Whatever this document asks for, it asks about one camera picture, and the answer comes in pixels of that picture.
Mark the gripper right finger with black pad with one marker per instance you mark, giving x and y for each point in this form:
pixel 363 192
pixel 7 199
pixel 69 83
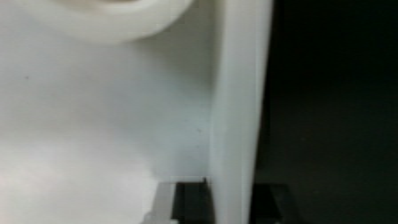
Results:
pixel 272 206

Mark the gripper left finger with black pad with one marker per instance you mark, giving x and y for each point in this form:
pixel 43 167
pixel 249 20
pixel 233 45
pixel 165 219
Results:
pixel 181 204

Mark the white square tabletop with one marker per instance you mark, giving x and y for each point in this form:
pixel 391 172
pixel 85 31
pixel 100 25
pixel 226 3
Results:
pixel 130 105

